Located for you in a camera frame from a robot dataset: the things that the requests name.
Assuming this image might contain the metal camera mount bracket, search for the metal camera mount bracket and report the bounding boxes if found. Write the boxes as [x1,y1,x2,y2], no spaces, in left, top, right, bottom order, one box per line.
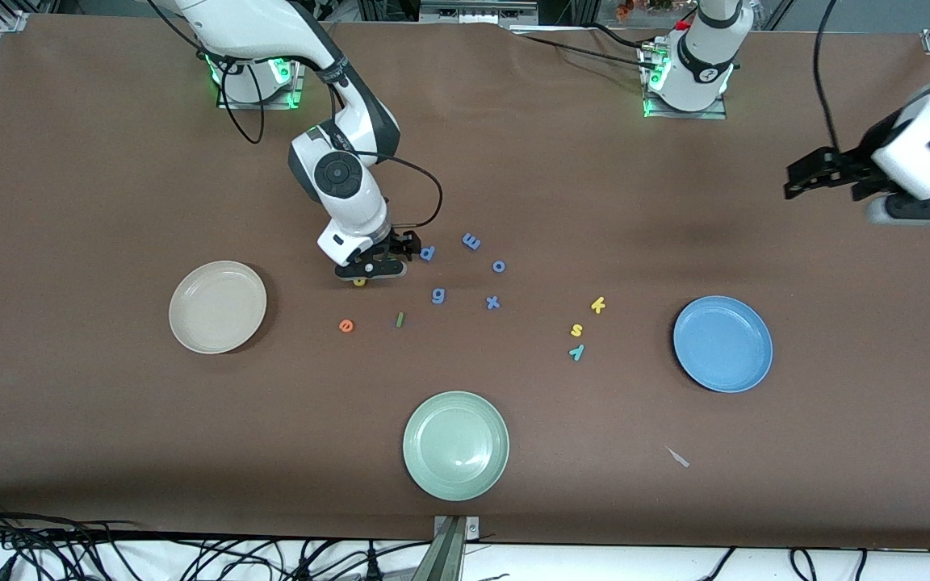
[413,515,482,581]

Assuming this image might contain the blue round plate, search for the blue round plate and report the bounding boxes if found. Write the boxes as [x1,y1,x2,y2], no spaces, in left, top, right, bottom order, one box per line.
[672,295,773,394]

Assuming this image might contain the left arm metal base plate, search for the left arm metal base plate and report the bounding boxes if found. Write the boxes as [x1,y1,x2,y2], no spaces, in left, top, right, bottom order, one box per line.
[641,44,728,120]

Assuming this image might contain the pale green round plate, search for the pale green round plate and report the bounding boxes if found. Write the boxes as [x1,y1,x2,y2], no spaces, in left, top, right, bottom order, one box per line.
[402,391,510,502]

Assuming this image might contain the black cable along right arm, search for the black cable along right arm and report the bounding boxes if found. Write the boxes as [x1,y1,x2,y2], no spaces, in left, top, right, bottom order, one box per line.
[142,0,443,231]

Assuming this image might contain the thin black floor cable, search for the thin black floor cable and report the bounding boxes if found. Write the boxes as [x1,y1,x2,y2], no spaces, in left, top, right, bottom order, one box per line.
[703,547,736,581]

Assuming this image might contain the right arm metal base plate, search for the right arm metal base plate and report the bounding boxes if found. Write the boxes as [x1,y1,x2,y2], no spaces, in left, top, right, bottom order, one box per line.
[217,56,306,110]

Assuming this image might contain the black cable tangle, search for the black cable tangle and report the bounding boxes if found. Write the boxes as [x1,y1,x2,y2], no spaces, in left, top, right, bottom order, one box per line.
[0,496,434,581]

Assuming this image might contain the black cable on table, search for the black cable on table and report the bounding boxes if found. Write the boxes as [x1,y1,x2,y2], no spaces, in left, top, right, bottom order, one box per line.
[523,34,660,69]
[586,23,668,51]

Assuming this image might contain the aluminium frame rack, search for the aluminium frame rack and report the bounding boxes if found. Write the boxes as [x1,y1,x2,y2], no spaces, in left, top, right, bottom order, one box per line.
[356,0,599,27]

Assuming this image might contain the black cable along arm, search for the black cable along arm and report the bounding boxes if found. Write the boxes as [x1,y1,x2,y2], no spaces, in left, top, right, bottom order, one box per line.
[812,0,844,154]
[142,0,443,231]

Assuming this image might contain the beige round plate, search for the beige round plate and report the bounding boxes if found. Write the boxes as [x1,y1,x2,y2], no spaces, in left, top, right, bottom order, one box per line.
[169,260,268,355]

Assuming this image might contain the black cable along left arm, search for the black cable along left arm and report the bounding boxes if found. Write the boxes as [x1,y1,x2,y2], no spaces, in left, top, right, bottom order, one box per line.
[812,0,844,154]

